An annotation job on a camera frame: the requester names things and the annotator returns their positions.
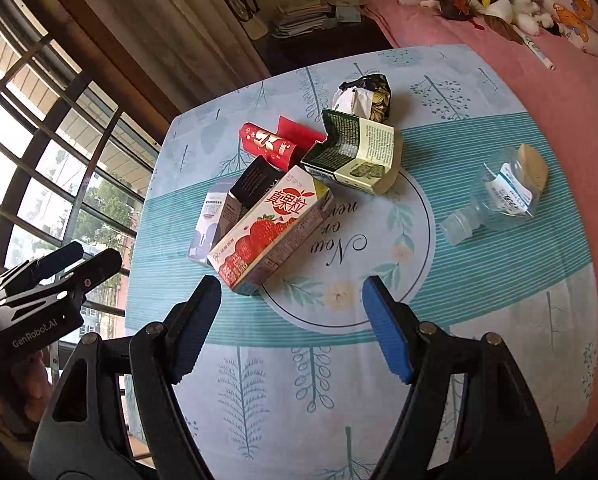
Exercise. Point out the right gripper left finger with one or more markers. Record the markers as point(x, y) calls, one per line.
point(82, 434)

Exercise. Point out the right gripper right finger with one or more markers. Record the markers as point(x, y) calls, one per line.
point(469, 413)

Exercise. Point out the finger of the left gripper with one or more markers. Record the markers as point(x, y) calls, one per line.
point(31, 273)
point(84, 277)

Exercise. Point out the purple white small box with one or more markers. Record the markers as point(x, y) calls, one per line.
point(220, 211)

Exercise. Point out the black small box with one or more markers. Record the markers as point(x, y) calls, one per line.
point(257, 179)

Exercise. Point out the clear plastic bottle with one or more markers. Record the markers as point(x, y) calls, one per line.
point(498, 199)

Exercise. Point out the strawberry milk carton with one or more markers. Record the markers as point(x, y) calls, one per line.
point(271, 231)

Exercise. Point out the red cylindrical box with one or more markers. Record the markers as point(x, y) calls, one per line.
point(283, 148)

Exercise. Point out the tan wedge box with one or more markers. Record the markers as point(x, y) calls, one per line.
point(534, 169)

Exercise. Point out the green cream carton box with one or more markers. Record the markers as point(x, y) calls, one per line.
point(357, 153)

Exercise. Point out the foil snack bag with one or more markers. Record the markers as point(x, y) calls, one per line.
point(368, 97)

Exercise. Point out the person left hand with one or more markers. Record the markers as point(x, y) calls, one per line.
point(33, 383)

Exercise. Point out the leaf patterned tablecloth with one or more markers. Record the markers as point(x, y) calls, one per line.
point(291, 383)

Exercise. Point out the beige floral curtain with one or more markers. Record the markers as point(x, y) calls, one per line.
point(193, 50)

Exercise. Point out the stack of books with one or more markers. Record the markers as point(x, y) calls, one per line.
point(293, 21)

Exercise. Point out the pink bed blanket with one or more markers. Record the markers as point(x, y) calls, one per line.
point(563, 102)

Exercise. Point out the dark wooden nightstand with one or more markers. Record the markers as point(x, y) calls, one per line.
point(323, 45)

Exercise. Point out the white marker pen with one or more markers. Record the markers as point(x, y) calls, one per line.
point(535, 49)

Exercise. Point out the white plush toy pile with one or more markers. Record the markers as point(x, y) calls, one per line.
point(512, 19)

